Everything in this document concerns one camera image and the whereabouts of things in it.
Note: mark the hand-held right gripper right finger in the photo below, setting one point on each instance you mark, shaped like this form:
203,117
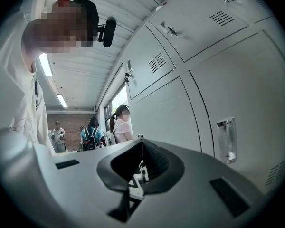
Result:
197,172

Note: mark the grey metal cabinet door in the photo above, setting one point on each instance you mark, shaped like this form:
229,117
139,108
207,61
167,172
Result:
161,113

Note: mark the black-framed window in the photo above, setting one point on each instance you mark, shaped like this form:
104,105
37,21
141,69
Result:
120,98

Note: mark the long ceiling light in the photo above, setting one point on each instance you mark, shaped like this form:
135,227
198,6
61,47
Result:
62,101
45,65

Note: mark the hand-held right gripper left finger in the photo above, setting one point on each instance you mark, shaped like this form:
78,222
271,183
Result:
73,179

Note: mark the person's head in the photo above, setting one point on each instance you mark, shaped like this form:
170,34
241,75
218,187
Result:
59,30

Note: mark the black head-mounted camera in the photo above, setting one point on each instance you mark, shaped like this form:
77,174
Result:
109,32

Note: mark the person's white printed shirt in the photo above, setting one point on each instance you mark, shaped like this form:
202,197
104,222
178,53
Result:
19,91

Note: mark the grey metal locker cabinet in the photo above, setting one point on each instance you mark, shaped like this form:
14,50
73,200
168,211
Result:
240,91

